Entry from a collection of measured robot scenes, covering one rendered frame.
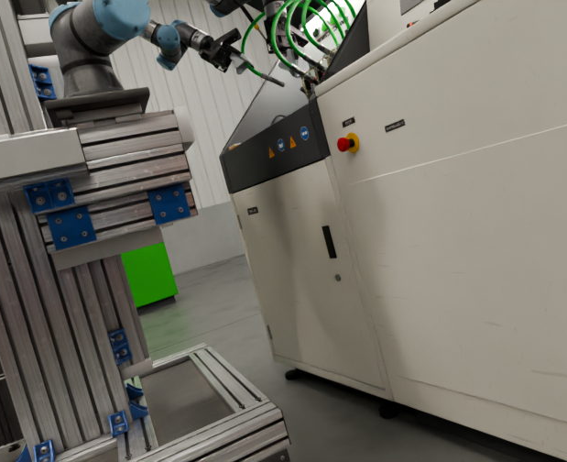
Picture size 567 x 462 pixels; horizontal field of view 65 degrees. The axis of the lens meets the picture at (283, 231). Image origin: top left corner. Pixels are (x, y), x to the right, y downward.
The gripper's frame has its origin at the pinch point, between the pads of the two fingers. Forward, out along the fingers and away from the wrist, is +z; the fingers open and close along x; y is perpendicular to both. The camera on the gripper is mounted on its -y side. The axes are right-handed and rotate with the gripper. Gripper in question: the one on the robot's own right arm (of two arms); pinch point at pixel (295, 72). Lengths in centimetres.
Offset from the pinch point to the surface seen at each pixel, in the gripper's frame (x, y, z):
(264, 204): -8.0, 21.8, 43.7
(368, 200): 46, 22, 50
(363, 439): 31, 32, 115
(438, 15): 77, 22, 18
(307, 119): 29.2, 22.1, 23.7
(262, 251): -19, 22, 61
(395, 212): 54, 22, 54
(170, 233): -627, -130, 43
